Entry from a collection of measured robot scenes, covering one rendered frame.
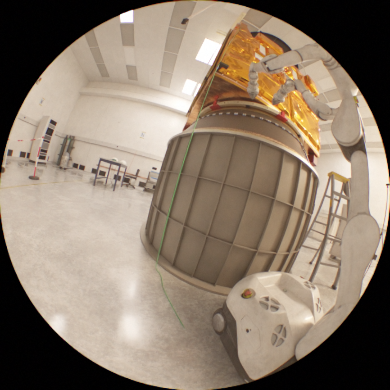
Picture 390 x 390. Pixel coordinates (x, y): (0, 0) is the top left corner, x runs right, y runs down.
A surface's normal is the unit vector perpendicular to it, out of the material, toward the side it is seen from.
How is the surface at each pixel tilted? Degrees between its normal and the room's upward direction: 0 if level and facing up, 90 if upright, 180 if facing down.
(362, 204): 88
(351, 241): 91
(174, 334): 0
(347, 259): 93
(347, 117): 90
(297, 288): 75
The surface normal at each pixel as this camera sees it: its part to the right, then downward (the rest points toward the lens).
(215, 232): -0.32, -0.05
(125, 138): 0.28, 0.12
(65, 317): 0.28, -0.96
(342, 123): -0.93, -0.29
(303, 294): -0.82, -0.52
